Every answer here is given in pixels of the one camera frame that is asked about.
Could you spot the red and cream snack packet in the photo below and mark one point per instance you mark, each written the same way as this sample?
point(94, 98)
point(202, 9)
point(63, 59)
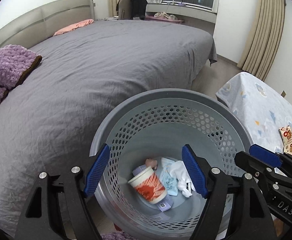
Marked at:
point(287, 137)

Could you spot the purple fluffy blanket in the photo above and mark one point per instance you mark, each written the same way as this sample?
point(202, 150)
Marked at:
point(8, 65)

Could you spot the small pink object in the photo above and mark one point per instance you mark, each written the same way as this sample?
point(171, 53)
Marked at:
point(151, 162)

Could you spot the blue and white wipes packet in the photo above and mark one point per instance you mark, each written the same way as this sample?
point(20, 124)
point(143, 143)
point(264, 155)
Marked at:
point(169, 182)

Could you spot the beige chair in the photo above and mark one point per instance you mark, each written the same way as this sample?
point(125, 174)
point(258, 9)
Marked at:
point(124, 7)

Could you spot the bed with grey sheet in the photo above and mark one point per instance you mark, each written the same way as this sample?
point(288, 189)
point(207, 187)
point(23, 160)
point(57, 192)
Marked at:
point(98, 67)

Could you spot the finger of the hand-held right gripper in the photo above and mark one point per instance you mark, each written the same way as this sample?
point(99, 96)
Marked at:
point(251, 165)
point(264, 153)

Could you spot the table with patterned cloth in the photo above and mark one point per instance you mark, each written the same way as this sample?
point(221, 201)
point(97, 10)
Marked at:
point(256, 105)

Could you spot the purple fluffy cloth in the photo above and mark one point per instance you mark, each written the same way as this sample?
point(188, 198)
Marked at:
point(115, 236)

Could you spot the wide beige curtain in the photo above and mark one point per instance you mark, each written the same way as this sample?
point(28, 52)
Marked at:
point(261, 30)

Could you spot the pink cloth pile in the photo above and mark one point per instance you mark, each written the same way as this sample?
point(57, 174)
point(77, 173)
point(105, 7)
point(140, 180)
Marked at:
point(164, 15)

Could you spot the white tissue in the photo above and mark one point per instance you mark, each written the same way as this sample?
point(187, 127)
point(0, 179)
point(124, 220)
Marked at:
point(182, 177)

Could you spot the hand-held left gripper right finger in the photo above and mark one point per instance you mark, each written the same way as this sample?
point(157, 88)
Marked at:
point(193, 172)

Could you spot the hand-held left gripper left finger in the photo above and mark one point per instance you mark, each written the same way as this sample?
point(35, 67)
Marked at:
point(97, 170)

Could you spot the pink pillow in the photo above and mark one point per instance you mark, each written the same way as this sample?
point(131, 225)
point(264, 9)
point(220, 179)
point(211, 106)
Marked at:
point(73, 26)

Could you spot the beige padded headboard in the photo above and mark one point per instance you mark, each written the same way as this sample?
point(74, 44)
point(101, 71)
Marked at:
point(35, 20)

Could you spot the grey window bench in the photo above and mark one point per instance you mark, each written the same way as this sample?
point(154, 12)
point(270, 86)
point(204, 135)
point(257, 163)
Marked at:
point(198, 15)

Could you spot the red and white paper cup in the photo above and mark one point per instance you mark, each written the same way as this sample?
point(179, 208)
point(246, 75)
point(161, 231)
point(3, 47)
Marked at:
point(148, 187)

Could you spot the grey perforated plastic basket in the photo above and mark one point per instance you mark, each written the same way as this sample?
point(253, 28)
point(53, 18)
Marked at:
point(161, 120)

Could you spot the black garment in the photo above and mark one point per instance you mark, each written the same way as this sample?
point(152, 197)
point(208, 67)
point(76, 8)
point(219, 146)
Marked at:
point(138, 5)

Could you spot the purple cardboard box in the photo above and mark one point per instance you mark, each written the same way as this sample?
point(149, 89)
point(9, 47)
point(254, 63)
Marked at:
point(164, 205)

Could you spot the pink low table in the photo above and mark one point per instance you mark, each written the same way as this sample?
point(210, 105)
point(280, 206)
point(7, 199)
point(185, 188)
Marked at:
point(178, 21)

